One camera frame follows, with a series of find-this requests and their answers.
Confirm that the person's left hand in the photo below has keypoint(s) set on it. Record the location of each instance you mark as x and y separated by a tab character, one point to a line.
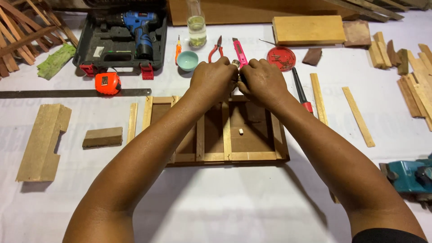
211	81

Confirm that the person's right hand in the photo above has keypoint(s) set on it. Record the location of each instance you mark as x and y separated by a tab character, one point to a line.
263	84

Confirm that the person's right fingers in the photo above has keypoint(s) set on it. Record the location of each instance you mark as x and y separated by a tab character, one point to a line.
248	72

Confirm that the person's left fingers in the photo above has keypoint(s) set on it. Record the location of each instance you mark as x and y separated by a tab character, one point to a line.
228	69

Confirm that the small silver metal cylinder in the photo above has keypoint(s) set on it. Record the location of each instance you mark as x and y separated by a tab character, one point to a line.
235	63

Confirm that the pink utility knife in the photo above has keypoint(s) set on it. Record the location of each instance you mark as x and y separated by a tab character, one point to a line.
239	50

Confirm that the thin metal nail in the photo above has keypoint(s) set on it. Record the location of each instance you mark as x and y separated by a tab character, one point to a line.
266	42

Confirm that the red lid with nails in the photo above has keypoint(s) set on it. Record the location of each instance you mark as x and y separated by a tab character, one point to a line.
281	58

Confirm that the small teal bowl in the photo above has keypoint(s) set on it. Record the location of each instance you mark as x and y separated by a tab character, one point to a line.
187	60

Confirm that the clear glass bottle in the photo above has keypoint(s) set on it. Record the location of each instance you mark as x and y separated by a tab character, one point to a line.
196	30

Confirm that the orange screwdriver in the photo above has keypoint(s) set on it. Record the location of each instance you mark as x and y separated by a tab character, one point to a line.
178	50

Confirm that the large wooden board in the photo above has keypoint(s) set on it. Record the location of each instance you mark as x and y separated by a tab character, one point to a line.
253	11

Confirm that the small dark brown wood piece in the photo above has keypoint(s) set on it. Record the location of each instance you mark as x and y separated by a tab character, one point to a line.
312	56

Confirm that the large pale wood block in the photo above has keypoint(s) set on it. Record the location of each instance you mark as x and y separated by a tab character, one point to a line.
308	30

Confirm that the long thin wood strip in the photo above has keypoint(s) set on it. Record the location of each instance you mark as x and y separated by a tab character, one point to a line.
319	99

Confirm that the short thin wood strip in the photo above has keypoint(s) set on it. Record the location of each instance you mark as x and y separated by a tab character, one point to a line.
132	123

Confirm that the flat brown wood piece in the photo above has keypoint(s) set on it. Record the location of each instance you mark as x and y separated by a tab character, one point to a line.
357	33

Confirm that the thin pale wood strip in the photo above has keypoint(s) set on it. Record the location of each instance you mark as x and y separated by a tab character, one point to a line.
358	116

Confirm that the orange tape measure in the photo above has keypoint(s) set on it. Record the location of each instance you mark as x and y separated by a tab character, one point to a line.
107	82

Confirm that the black drill case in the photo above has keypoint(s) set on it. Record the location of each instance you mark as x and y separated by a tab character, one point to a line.
101	44

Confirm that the white table sheet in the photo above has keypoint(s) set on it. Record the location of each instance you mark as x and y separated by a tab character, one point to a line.
216	202

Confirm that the small brown wood block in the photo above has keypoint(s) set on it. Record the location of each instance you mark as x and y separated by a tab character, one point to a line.
102	137

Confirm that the heap of long planks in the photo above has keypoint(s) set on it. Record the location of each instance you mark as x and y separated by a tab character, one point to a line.
378	8

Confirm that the heap of small wood offcuts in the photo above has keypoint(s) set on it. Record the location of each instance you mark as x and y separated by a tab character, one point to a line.
415	87

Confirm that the long metal ruler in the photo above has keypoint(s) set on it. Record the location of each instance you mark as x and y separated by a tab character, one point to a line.
50	93

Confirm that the teal electric planer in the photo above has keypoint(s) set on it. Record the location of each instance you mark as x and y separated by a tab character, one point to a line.
408	177

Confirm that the notched wooden board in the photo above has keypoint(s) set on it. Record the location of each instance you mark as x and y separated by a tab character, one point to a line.
40	145

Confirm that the heap of reddish wood slats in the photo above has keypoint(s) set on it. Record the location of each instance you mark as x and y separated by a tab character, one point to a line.
20	37

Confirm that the person's black sleeve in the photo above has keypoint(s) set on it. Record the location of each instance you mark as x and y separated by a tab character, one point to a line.
388	236

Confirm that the wooden divided tray frame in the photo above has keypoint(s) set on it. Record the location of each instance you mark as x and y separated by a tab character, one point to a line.
249	135

